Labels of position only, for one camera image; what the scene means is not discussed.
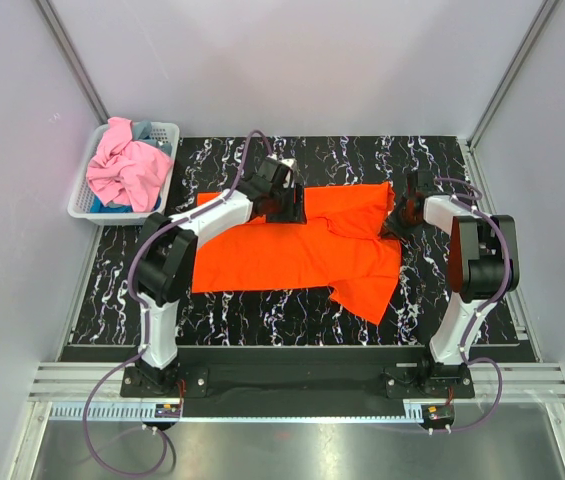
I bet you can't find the orange t shirt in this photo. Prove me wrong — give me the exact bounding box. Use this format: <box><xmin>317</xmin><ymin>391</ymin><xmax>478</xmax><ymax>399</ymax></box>
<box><xmin>192</xmin><ymin>182</ymin><xmax>402</xmax><ymax>325</ymax></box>

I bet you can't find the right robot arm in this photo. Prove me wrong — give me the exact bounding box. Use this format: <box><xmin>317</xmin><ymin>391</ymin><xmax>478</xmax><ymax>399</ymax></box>
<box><xmin>381</xmin><ymin>170</ymin><xmax>519</xmax><ymax>399</ymax></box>

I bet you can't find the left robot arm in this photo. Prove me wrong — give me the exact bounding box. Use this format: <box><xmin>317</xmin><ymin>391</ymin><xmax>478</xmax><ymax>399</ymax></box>
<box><xmin>128</xmin><ymin>155</ymin><xmax>306</xmax><ymax>396</ymax></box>

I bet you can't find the grey t shirt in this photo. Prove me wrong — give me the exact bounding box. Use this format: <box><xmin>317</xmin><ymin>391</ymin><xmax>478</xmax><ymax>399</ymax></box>
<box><xmin>131</xmin><ymin>120</ymin><xmax>152</xmax><ymax>141</ymax></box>

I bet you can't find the pink t shirt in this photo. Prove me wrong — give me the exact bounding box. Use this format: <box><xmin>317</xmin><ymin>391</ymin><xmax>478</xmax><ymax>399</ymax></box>
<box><xmin>85</xmin><ymin>117</ymin><xmax>174</xmax><ymax>213</ymax></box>

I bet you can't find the blue t shirt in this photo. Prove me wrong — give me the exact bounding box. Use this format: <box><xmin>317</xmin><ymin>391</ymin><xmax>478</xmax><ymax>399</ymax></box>
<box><xmin>89</xmin><ymin>134</ymin><xmax>173</xmax><ymax>217</ymax></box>

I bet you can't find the white plastic basket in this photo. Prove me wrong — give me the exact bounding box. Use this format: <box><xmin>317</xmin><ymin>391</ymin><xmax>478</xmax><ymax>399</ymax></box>
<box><xmin>67</xmin><ymin>117</ymin><xmax>179</xmax><ymax>226</ymax></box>

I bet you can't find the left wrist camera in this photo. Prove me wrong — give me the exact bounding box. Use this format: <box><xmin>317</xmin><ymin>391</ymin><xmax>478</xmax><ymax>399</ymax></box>
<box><xmin>266</xmin><ymin>155</ymin><xmax>297</xmax><ymax>189</ymax></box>

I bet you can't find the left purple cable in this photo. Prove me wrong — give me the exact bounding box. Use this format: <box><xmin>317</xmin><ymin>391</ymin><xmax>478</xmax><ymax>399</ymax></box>
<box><xmin>81</xmin><ymin>129</ymin><xmax>276</xmax><ymax>479</ymax></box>

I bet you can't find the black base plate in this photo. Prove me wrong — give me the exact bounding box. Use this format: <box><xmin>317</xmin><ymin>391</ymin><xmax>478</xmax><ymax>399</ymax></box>
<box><xmin>121</xmin><ymin>346</ymin><xmax>475</xmax><ymax>422</ymax></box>

